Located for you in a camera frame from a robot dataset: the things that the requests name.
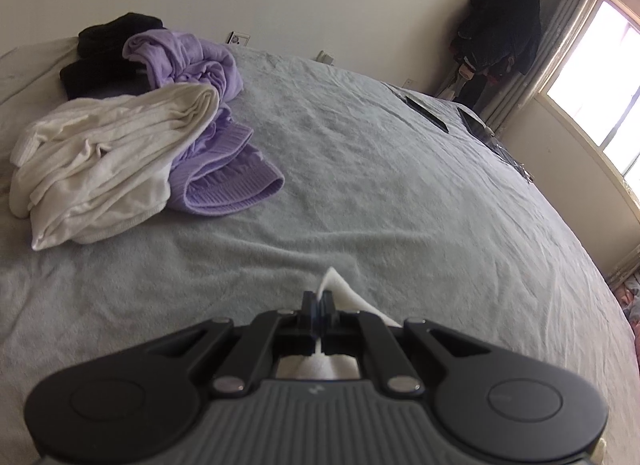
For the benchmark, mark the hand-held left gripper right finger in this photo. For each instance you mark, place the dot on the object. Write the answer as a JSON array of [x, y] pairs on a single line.
[[327, 317]]

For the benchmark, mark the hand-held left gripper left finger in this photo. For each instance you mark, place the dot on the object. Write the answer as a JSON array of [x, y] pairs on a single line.
[[310, 317]]

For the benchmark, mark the white t-shirt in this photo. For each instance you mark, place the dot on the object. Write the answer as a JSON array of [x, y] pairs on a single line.
[[340, 290]]

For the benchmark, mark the pile of mixed clothes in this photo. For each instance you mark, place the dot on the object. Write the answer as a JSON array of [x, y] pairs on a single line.
[[630, 300]]

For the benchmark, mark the grey bed sheet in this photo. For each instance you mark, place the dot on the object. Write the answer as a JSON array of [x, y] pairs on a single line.
[[400, 205]]

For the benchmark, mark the purple knit sweater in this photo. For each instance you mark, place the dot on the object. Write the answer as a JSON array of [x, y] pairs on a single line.
[[220, 180]]

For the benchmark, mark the black tablet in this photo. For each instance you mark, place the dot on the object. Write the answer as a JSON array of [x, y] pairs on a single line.
[[475, 121]]

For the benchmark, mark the white crumpled garment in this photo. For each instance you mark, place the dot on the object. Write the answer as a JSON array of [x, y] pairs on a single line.
[[100, 155]]

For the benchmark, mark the black garment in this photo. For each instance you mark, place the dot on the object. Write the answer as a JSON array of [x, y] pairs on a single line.
[[100, 55]]

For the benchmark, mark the hanging dark coats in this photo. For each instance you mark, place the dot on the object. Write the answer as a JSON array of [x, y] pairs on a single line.
[[505, 30]]

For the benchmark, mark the window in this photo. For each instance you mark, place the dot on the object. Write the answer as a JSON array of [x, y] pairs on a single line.
[[600, 75]]

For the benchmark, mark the grey patterned curtain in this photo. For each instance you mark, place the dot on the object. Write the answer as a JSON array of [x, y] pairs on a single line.
[[555, 25]]

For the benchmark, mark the wall socket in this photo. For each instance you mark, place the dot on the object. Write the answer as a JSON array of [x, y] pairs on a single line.
[[238, 38], [326, 57]]

